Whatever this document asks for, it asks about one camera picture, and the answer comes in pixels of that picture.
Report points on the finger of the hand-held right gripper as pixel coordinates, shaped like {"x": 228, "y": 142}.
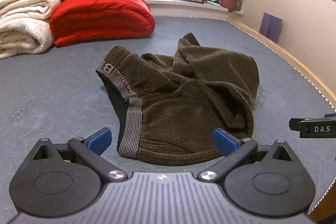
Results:
{"x": 315, "y": 129}

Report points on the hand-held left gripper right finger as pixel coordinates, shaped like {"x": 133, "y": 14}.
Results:
{"x": 225, "y": 141}

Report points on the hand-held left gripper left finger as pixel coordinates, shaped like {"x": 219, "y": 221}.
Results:
{"x": 100, "y": 140}

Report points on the red folded quilt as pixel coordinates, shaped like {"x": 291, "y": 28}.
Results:
{"x": 102, "y": 16}

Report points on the white folded blanket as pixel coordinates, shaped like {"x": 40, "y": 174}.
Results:
{"x": 23, "y": 22}

